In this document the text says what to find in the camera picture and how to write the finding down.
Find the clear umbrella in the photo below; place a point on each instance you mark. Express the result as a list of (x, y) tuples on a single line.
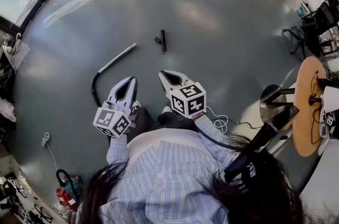
[(16, 56)]

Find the person's right forearm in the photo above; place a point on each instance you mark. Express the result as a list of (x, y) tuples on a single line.
[(209, 130)]

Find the silver vacuum wand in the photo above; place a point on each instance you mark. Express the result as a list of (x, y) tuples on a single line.
[(116, 58)]

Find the striped light blue shirt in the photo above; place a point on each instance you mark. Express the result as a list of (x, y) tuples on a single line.
[(164, 178)]

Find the person's left shoe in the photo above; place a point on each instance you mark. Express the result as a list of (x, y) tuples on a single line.
[(136, 106)]

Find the black vacuum floor nozzle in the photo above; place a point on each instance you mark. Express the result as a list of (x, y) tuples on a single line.
[(163, 40)]

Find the person's right shoe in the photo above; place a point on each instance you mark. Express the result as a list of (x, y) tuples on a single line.
[(167, 109)]

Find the white plastic bag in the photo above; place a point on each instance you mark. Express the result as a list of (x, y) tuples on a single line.
[(8, 110)]

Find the person's shoe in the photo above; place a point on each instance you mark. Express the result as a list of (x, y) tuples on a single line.
[(136, 106), (167, 109)]

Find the black office chair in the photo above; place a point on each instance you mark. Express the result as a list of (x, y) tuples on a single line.
[(312, 40)]

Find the red and teal vacuum cleaner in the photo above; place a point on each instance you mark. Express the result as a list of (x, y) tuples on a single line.
[(63, 195)]

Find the person's left forearm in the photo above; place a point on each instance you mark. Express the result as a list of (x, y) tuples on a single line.
[(116, 150)]

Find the person's left leg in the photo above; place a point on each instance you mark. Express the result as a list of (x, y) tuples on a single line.
[(144, 122)]

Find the round wooden table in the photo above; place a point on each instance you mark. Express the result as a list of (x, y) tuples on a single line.
[(304, 111)]

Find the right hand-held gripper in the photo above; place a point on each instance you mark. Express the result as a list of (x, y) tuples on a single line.
[(189, 101)]

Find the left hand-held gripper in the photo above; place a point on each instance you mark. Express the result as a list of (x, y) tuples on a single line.
[(111, 122)]

